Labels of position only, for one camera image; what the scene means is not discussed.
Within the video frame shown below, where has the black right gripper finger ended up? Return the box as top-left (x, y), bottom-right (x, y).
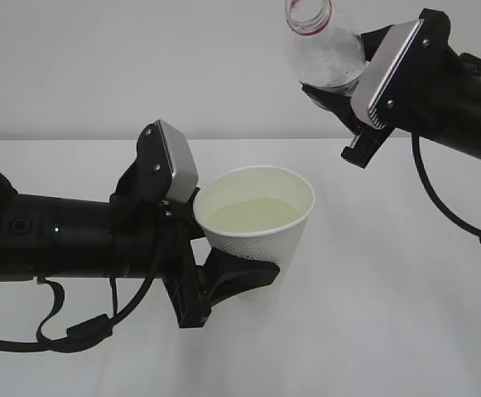
top-left (301, 84), bottom-right (361, 132)
top-left (360, 25), bottom-right (392, 62)

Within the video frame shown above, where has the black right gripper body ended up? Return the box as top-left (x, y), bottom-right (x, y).
top-left (341, 122), bottom-right (393, 168)

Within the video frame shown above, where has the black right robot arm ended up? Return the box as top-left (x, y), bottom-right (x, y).
top-left (302, 8), bottom-right (481, 169)

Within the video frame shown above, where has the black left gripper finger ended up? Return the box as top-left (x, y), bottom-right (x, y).
top-left (199, 248), bottom-right (280, 307)

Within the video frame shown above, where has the clear Nongfu Spring water bottle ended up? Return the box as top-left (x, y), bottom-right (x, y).
top-left (284, 0), bottom-right (367, 96)

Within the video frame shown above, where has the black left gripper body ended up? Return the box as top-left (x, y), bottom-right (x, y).
top-left (158, 200), bottom-right (211, 328)

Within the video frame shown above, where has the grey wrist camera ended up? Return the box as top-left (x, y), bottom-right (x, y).
top-left (155, 120), bottom-right (199, 203)
top-left (350, 19), bottom-right (423, 130)

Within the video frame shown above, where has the white paper coffee cup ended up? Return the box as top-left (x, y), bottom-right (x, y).
top-left (192, 165), bottom-right (316, 302)

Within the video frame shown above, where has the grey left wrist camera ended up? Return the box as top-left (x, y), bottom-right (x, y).
top-left (155, 120), bottom-right (199, 203)

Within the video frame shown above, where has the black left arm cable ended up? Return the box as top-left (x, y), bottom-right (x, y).
top-left (0, 155), bottom-right (162, 353)

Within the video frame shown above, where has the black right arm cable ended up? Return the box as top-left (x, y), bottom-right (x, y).
top-left (411, 51), bottom-right (481, 252)

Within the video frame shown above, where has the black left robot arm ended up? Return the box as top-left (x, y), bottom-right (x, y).
top-left (0, 120), bottom-right (279, 328)

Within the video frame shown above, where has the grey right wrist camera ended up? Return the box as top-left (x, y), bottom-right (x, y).
top-left (350, 19), bottom-right (423, 130)

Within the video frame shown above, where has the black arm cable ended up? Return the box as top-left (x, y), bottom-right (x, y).
top-left (0, 155), bottom-right (162, 353)
top-left (411, 51), bottom-right (481, 252)

